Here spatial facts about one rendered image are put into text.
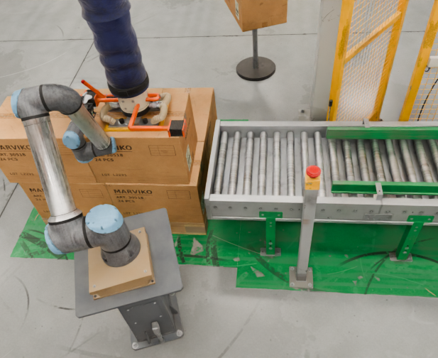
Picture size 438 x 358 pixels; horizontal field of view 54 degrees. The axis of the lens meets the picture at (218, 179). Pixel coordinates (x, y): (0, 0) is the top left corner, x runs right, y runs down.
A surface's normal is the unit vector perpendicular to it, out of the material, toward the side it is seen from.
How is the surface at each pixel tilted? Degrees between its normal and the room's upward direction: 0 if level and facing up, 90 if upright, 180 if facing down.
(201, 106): 0
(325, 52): 90
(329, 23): 90
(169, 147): 90
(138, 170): 90
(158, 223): 0
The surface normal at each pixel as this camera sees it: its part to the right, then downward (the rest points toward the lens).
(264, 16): 0.25, 0.71
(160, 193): -0.10, 0.76
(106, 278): -0.15, -0.69
